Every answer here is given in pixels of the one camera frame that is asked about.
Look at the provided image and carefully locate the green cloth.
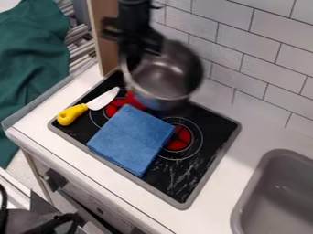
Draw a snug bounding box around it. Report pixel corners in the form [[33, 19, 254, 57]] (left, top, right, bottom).
[[0, 0, 72, 169]]

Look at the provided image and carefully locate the wooden board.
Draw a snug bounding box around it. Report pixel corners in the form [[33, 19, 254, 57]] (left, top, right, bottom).
[[85, 0, 123, 77]]

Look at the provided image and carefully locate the toy stove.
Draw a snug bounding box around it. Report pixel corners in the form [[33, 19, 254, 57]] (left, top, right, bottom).
[[46, 69, 243, 211]]

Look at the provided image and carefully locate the silver pot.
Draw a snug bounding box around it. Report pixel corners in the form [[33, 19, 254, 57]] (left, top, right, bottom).
[[117, 39, 205, 112]]

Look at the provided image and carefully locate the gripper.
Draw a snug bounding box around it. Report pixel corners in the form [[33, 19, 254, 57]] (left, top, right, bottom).
[[99, 16, 167, 73]]

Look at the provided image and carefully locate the yellow handled toy knife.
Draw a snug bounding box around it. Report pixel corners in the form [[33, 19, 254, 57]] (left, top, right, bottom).
[[55, 86, 122, 127]]

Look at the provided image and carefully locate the toy sink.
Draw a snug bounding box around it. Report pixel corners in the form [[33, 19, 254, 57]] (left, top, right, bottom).
[[228, 148, 313, 234]]

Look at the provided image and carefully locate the blue cloth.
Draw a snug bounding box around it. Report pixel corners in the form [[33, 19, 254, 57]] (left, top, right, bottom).
[[85, 103, 178, 178]]

